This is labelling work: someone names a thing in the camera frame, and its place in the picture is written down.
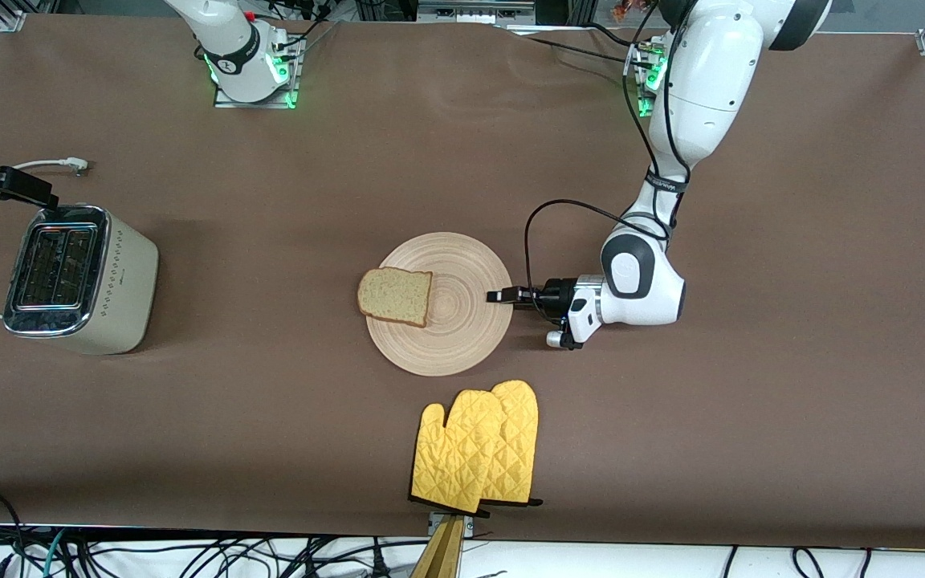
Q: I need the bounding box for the round wooden plate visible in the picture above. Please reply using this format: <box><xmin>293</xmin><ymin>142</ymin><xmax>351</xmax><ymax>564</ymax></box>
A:
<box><xmin>365</xmin><ymin>232</ymin><xmax>514</xmax><ymax>377</ymax></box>

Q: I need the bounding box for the slice of bread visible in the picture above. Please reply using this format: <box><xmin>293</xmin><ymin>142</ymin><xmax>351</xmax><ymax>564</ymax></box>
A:
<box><xmin>357</xmin><ymin>267</ymin><xmax>434</xmax><ymax>328</ymax></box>

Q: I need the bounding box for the metal base plate left arm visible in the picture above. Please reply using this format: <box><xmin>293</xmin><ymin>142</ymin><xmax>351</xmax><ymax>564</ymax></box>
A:
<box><xmin>638</xmin><ymin>40</ymin><xmax>656</xmax><ymax>119</ymax></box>

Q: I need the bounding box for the beige chrome toaster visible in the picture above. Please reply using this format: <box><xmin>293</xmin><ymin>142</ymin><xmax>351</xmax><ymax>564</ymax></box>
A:
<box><xmin>2</xmin><ymin>204</ymin><xmax>160</xmax><ymax>356</ymax></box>

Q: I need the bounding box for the yellow quilted oven mitt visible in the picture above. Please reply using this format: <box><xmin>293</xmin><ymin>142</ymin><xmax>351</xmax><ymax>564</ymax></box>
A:
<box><xmin>479</xmin><ymin>380</ymin><xmax>544</xmax><ymax>508</ymax></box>
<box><xmin>410</xmin><ymin>389</ymin><xmax>505</xmax><ymax>515</ymax></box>

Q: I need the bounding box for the brown table cover sheet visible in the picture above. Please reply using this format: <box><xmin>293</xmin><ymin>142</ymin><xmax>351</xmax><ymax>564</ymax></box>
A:
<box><xmin>0</xmin><ymin>12</ymin><xmax>925</xmax><ymax>553</ymax></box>

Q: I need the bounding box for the grey device box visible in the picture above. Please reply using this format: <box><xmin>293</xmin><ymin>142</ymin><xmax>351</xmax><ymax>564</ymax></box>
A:
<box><xmin>417</xmin><ymin>0</ymin><xmax>537</xmax><ymax>25</ymax></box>

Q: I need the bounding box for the orange item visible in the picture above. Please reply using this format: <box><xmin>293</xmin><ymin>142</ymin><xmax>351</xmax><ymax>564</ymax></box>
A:
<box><xmin>611</xmin><ymin>0</ymin><xmax>660</xmax><ymax>22</ymax></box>

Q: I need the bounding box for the white toaster power cable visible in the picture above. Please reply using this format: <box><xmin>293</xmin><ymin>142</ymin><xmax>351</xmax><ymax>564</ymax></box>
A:
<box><xmin>0</xmin><ymin>157</ymin><xmax>92</xmax><ymax>320</ymax></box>

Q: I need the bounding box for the small metal bracket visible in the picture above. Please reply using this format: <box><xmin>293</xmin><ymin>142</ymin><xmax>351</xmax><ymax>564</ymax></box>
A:
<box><xmin>428</xmin><ymin>512</ymin><xmax>475</xmax><ymax>540</ymax></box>

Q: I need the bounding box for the black cable to arm base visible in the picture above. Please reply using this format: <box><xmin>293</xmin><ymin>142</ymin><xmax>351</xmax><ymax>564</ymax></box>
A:
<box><xmin>507</xmin><ymin>22</ymin><xmax>648</xmax><ymax>69</ymax></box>
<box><xmin>266</xmin><ymin>0</ymin><xmax>343</xmax><ymax>61</ymax></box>

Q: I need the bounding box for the tan wooden post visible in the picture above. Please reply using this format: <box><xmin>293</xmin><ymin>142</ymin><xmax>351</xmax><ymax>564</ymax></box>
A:
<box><xmin>410</xmin><ymin>515</ymin><xmax>464</xmax><ymax>578</ymax></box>

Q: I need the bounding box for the teal cable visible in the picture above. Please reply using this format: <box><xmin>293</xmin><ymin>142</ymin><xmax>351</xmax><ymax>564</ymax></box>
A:
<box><xmin>41</xmin><ymin>528</ymin><xmax>71</xmax><ymax>578</ymax></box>

